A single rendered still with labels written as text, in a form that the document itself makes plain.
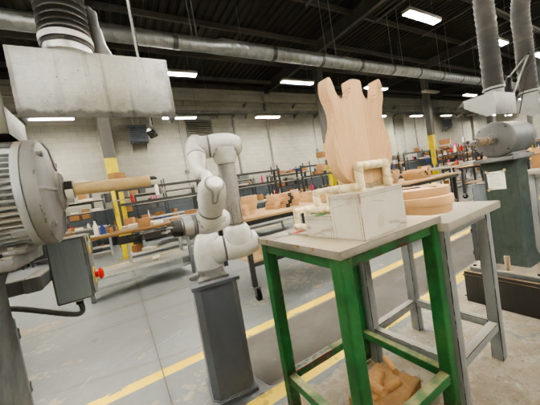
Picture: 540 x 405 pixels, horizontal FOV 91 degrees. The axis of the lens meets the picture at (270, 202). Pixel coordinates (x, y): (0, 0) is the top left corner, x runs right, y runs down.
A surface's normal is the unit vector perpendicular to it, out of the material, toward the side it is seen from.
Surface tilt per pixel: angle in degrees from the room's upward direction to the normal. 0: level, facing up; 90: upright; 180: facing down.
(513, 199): 90
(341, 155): 90
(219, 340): 90
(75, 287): 90
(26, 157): 59
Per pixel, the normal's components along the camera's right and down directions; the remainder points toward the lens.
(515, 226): -0.87, 0.17
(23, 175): 0.44, -0.28
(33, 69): 0.50, -0.04
